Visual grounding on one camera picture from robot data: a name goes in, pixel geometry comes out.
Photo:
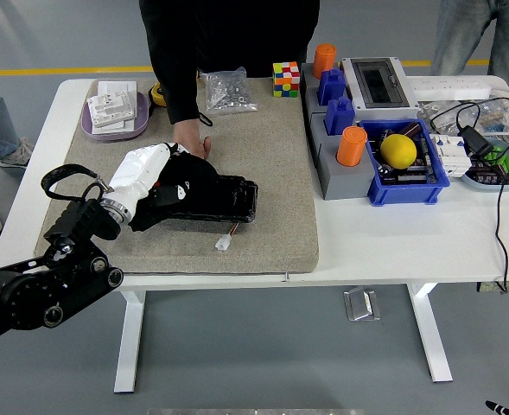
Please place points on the person's right hand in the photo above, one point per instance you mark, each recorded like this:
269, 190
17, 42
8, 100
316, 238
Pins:
189, 136

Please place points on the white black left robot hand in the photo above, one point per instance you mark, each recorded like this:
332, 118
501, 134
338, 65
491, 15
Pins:
139, 168

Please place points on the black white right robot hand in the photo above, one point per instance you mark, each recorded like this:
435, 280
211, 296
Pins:
500, 408

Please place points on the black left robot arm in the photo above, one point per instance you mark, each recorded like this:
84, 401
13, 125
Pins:
20, 294

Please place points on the person's right forearm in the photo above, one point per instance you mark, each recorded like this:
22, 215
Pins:
180, 99

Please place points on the purple tray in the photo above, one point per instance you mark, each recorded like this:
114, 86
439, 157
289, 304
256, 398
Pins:
141, 117

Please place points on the yellow tape measure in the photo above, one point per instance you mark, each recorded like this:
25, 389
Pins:
157, 95

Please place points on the clear bag of screws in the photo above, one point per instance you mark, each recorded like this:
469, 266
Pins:
228, 93

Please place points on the grey-brown mat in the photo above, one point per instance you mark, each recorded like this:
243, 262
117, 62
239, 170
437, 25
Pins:
258, 194

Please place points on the white table leg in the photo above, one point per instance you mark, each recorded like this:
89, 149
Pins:
431, 341
129, 341

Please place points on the multicolour puzzle cube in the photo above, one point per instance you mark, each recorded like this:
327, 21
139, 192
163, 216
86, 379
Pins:
286, 80

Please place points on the blue plastic block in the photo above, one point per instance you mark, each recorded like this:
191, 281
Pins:
339, 116
332, 86

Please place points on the orange cylinder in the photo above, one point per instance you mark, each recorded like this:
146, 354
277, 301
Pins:
351, 147
324, 60

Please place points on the grey block holder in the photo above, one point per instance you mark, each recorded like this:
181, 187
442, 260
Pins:
345, 181

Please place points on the metal floor plate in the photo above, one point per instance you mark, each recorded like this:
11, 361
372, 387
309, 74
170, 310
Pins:
361, 304

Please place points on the white electrical distribution box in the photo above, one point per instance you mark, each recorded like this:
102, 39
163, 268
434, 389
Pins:
377, 82

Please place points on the yellow ball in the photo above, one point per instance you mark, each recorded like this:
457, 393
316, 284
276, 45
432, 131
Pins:
398, 151

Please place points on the brown cylindrical capacitor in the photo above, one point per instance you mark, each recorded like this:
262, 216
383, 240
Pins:
411, 129

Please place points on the light blue tray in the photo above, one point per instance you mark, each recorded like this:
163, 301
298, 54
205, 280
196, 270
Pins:
487, 187

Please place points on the blue plastic bin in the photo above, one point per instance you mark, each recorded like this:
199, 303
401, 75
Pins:
405, 192

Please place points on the dark circuit board parts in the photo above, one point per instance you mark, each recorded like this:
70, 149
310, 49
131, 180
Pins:
414, 175

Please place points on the dark terminal blocks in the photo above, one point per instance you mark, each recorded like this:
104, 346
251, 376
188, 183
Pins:
485, 175

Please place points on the green connector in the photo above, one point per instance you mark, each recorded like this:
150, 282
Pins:
498, 155

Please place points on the white circuit breaker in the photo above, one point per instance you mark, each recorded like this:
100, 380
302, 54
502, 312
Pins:
450, 157

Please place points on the white power strip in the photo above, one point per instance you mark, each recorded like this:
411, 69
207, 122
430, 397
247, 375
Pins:
448, 86

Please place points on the black power adapter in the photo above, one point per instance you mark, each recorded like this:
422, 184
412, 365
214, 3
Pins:
474, 140

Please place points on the clear bag of small parts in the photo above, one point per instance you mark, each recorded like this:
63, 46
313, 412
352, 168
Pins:
491, 116

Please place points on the white wall plate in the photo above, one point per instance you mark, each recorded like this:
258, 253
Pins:
116, 86
116, 127

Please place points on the white wall switch module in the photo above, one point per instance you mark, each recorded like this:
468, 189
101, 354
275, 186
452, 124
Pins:
111, 108

